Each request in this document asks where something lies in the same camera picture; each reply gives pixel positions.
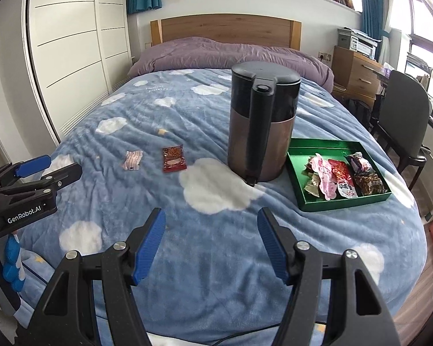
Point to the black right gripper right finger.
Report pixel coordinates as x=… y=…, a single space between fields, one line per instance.
x=357 y=313

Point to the blue cloud pattern blanket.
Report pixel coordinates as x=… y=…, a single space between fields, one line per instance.
x=211 y=280

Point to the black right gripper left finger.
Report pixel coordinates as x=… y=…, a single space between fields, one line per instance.
x=65 y=313

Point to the black bronze electric kettle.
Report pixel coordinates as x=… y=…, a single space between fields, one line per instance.
x=262 y=115

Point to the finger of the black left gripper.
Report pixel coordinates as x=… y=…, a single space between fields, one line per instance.
x=11 y=173
x=53 y=181

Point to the small pink striped candy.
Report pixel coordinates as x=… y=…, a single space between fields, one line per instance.
x=132 y=160

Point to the wooden headboard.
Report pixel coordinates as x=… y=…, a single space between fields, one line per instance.
x=234 y=28

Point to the blue glove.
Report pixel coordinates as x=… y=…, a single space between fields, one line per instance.
x=13 y=271

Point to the red white long snack packet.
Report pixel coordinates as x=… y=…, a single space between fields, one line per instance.
x=343 y=179

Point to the green cardboard tray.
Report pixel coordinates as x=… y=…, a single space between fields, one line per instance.
x=301 y=149

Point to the wall power socket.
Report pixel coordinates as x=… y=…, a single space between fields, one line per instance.
x=324 y=56

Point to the small dark red packet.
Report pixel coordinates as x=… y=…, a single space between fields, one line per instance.
x=173 y=159

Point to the brown nutritious snack packet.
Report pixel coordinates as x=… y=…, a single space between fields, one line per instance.
x=369 y=183

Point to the teal right curtain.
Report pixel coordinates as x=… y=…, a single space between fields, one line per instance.
x=373 y=18

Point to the dark grey chair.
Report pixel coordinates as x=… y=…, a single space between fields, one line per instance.
x=402 y=121

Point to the purple duvet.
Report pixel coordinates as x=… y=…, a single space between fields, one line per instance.
x=204 y=53

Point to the grey white printer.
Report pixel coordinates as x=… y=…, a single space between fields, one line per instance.
x=357 y=41

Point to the wooden drawer cabinet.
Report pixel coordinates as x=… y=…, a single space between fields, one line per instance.
x=355 y=76

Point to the white wardrobe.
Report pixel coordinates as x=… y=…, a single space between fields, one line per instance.
x=80 y=53

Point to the small olive green packet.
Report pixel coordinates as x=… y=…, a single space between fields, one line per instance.
x=313 y=185

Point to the blue white cookie packet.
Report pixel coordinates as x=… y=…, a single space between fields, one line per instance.
x=359 y=164

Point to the pink floral snack packet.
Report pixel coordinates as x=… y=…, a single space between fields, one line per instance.
x=317 y=164

